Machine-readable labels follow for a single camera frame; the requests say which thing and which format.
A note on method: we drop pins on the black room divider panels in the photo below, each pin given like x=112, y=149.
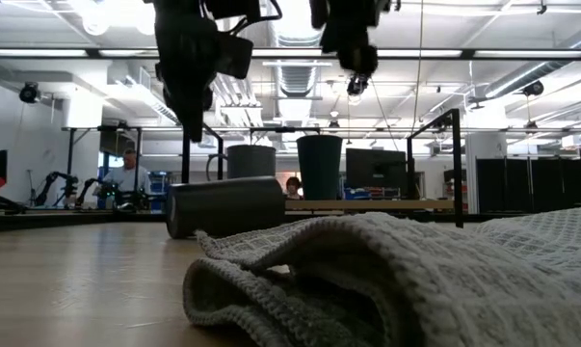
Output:
x=536, y=185

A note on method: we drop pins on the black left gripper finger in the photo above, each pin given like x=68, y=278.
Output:
x=176, y=108
x=194, y=115

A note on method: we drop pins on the black overhead light bar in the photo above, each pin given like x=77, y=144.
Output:
x=467, y=54

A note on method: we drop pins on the black ceiling spot lamp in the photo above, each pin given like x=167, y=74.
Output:
x=356, y=86
x=533, y=88
x=30, y=92

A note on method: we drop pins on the blue storage rack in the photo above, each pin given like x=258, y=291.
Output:
x=157, y=185

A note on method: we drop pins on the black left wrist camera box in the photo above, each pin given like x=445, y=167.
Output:
x=236, y=57

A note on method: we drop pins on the black background station frame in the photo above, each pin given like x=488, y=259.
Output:
x=71, y=154

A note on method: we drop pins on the person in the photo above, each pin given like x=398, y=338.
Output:
x=294, y=185
x=126, y=179

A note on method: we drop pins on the black background robot arm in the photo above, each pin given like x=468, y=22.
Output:
x=90, y=188
x=54, y=180

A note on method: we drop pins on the blue storage bins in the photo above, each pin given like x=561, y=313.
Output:
x=355, y=194

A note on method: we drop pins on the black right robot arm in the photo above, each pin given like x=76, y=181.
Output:
x=386, y=4

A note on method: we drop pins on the grey waffle-knit towel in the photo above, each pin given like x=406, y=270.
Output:
x=415, y=289

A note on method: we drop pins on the black computer monitor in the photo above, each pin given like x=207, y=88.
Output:
x=376, y=168

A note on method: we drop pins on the wooden shelf with black frame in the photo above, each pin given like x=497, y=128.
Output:
x=367, y=205

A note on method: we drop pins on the silver ventilation duct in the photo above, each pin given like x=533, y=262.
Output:
x=295, y=79

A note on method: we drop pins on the tall black tumbler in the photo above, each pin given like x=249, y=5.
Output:
x=225, y=207

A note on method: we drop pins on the dark green plastic cup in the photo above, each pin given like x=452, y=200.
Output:
x=319, y=168

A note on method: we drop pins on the black aluminium table frame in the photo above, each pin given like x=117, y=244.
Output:
x=78, y=221

